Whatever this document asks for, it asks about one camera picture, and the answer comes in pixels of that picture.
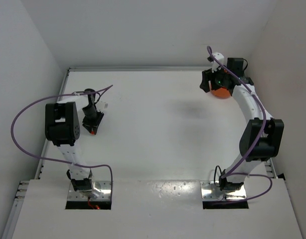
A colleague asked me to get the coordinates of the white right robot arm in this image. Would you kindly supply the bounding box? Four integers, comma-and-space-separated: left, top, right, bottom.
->
200, 52, 284, 191

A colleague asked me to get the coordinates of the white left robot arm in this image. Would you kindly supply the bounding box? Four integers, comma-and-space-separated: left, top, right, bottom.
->
45, 89, 104, 194

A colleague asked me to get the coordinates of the orange divided round container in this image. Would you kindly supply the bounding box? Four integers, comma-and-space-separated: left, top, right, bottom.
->
210, 88, 231, 99

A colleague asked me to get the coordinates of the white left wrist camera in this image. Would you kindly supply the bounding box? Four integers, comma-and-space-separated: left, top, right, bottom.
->
97, 101, 108, 112

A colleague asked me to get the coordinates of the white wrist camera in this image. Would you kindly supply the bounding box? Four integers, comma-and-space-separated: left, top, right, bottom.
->
97, 101, 108, 112
207, 52, 225, 73

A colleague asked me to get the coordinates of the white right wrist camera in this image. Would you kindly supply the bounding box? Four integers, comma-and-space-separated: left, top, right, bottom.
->
207, 52, 225, 73

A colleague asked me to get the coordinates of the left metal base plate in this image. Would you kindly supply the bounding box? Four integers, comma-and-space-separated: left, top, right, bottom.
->
67, 181, 111, 202

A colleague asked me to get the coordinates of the metal base plate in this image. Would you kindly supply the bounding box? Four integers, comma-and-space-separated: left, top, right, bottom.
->
67, 181, 111, 202
200, 181, 247, 202

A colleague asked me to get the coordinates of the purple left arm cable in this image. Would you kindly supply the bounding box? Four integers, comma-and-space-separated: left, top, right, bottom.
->
10, 84, 114, 197

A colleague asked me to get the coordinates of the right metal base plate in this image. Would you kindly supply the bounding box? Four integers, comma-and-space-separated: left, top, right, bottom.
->
200, 181, 247, 202

